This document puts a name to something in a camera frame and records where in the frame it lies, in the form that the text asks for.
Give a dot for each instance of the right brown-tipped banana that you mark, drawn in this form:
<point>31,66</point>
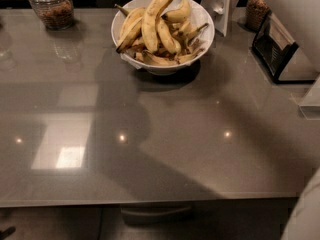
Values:
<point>187,32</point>

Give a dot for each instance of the glass jar with granola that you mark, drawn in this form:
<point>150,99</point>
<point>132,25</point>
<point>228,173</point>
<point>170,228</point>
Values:
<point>54,14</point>
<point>256,11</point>

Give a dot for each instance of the bottom front yellow banana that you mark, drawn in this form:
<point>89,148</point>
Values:
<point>152,59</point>

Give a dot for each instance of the curved back yellow banana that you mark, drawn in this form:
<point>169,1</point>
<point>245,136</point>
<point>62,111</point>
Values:
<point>180,14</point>

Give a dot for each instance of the middle yellow banana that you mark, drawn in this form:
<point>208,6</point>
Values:
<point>171,44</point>

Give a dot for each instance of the white stand behind bowl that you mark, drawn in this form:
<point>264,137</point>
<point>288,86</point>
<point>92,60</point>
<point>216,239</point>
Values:
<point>221,11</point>

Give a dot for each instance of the black wire napkin holder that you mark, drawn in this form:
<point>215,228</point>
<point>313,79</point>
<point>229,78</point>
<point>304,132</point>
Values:
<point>284,60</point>

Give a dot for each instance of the left glass jar with granola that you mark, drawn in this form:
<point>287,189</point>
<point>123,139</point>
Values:
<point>54,14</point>

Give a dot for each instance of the white ceramic bowl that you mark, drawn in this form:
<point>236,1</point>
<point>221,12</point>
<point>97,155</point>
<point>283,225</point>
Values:
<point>203,34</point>

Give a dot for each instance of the long top yellow banana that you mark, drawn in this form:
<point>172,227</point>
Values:
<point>150,19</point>

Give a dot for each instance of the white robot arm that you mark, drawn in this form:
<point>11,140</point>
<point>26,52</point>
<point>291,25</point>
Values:
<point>303,21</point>

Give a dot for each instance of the right glass jar with granola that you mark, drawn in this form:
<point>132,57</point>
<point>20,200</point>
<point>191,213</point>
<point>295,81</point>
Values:
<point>256,11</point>

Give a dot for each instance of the left inner yellow banana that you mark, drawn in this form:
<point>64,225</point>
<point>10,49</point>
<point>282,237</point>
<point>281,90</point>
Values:
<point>130,16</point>

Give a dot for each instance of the left outer yellow banana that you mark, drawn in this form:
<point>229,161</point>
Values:
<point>130,34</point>

